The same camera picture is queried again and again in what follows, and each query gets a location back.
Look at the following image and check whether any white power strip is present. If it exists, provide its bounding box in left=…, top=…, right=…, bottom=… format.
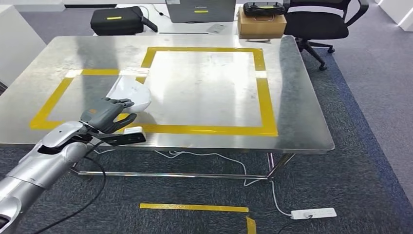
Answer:
left=290, top=207, right=337, bottom=220

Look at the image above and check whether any black office chair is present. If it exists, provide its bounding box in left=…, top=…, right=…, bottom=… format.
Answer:
left=283, top=0, right=370, bottom=71

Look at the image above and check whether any black handheld controller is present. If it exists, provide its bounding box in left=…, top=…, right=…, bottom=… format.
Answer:
left=243, top=1, right=287, bottom=18

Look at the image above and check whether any white curved plastic part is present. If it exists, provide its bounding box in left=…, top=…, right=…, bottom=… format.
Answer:
left=106, top=76, right=152, bottom=114

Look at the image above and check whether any thin black floor cable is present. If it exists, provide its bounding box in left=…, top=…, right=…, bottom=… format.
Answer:
left=277, top=214, right=314, bottom=234

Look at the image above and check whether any grey laptop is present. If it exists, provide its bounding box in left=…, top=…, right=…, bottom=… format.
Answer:
left=165, top=0, right=237, bottom=23

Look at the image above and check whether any white cabinet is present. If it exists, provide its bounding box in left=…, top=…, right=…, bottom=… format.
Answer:
left=377, top=0, right=413, bottom=32

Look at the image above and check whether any black carrying case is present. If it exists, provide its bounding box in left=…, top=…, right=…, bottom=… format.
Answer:
left=90, top=6, right=159, bottom=36

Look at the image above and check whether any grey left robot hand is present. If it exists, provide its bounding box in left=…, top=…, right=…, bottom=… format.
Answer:
left=80, top=97, right=138, bottom=134

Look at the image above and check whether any small grey card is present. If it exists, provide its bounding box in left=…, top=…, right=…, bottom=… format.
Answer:
left=206, top=23, right=227, bottom=34

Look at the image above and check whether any white desk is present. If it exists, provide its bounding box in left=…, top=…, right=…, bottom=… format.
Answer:
left=94, top=3, right=243, bottom=36
left=0, top=4, right=47, bottom=87

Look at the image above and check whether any brown cardboard box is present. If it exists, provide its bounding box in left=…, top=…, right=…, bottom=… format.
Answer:
left=238, top=7, right=288, bottom=39

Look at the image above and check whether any white floor cable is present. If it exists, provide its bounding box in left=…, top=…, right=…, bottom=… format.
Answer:
left=154, top=150, right=293, bottom=217

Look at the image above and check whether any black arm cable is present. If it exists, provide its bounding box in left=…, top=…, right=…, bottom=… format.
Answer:
left=30, top=142, right=107, bottom=234

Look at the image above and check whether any stainless steel workbench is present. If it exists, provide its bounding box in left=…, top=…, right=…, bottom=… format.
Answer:
left=0, top=35, right=336, bottom=181

